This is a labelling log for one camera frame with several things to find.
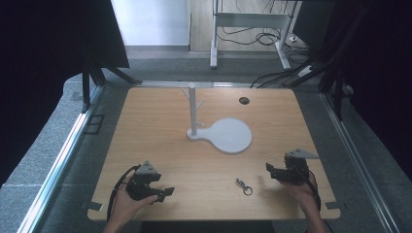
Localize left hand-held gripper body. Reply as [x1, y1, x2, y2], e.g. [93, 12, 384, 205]
[125, 160, 162, 201]

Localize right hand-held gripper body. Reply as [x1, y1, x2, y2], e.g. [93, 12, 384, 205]
[281, 148, 321, 186]

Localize silver keychain with ring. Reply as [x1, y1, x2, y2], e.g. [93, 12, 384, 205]
[235, 178, 254, 197]

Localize white hook stand with tray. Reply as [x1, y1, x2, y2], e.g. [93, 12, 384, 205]
[181, 82, 254, 155]

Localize person's right hand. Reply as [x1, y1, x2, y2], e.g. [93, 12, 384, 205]
[280, 180, 321, 216]

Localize person's left hand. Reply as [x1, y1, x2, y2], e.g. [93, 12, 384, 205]
[111, 176, 160, 224]

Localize black stand legs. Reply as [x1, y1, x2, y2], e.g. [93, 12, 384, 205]
[281, 54, 356, 121]

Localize white power strip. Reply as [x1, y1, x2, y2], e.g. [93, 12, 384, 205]
[296, 65, 315, 78]

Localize black tripod stand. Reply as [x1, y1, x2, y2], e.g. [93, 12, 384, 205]
[81, 52, 143, 115]

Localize black curtain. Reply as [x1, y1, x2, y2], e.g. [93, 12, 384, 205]
[292, 0, 412, 183]
[0, 0, 130, 188]

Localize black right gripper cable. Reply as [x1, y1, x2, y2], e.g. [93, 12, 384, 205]
[305, 169, 323, 213]

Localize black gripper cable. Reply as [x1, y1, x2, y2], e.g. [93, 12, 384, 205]
[106, 164, 141, 222]
[305, 169, 323, 213]

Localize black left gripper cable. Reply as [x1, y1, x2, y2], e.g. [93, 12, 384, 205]
[106, 164, 141, 222]

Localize aluminium floor rail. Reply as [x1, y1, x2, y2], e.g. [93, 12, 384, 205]
[319, 91, 401, 233]
[16, 85, 105, 233]
[134, 80, 254, 89]

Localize black floor cables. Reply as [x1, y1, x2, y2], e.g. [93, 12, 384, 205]
[216, 25, 317, 89]

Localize white metal desk frame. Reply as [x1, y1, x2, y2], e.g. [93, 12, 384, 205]
[209, 0, 299, 71]

